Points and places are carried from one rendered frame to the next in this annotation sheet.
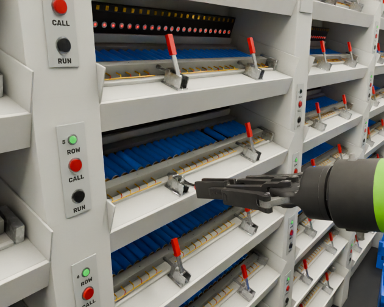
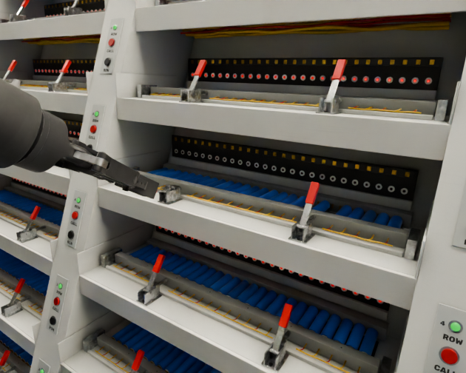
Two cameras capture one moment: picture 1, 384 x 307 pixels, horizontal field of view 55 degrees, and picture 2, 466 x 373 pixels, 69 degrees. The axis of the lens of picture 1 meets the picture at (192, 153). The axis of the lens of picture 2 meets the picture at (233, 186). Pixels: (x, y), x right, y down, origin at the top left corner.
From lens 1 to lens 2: 0.93 m
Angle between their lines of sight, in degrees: 81
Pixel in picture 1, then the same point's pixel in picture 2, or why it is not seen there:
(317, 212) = not seen: hidden behind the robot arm
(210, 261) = (183, 320)
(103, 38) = (225, 86)
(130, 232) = (112, 200)
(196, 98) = (196, 112)
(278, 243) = not seen: outside the picture
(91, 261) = (83, 195)
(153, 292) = (129, 285)
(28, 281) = (63, 183)
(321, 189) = not seen: hidden behind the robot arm
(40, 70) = (97, 75)
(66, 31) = (111, 55)
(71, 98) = (104, 91)
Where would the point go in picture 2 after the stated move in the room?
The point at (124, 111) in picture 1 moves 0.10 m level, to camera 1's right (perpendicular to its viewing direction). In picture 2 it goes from (132, 107) to (123, 96)
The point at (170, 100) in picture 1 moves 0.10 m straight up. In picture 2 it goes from (167, 108) to (178, 56)
